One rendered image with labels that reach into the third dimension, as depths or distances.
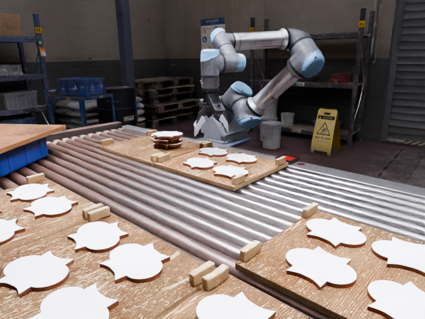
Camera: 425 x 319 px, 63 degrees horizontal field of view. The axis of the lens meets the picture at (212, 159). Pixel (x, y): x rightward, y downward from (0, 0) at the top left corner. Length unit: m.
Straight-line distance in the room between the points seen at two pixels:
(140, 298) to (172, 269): 0.10
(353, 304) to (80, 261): 0.55
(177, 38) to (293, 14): 2.68
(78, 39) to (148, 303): 6.37
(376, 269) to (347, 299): 0.12
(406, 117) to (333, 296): 5.28
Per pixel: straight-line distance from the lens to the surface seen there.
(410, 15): 5.87
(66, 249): 0.88
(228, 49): 1.52
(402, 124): 5.91
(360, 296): 0.72
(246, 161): 1.38
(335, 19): 6.17
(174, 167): 1.36
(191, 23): 7.69
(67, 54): 6.73
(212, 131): 1.98
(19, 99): 5.64
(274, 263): 0.77
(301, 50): 1.68
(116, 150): 1.65
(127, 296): 0.70
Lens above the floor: 1.36
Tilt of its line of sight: 17 degrees down
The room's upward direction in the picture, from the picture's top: 1 degrees counter-clockwise
